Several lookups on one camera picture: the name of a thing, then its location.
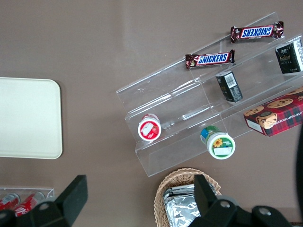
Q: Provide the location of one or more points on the foil-wrapped pack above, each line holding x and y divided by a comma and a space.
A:
182, 189
180, 210

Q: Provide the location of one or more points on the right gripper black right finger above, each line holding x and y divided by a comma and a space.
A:
206, 198

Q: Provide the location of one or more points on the red plaid cookie box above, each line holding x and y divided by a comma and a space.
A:
277, 116

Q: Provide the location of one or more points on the small black carton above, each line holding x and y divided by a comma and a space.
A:
229, 87
290, 56

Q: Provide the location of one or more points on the clear acrylic bottle rack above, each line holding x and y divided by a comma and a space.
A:
50, 192

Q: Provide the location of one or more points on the cream plastic tray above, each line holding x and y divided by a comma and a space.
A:
28, 118

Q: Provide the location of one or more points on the clear acrylic tiered stand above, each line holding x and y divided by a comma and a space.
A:
165, 99

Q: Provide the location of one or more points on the Snickers chocolate bar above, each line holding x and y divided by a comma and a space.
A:
256, 32
209, 59

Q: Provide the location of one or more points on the red-lidded small bottle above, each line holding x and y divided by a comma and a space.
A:
149, 128

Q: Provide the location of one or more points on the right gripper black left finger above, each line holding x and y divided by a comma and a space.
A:
71, 198

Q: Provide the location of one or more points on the green-lidded small bottle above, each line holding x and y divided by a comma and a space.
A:
220, 146

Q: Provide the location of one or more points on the light wicker basket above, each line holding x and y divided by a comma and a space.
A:
180, 176

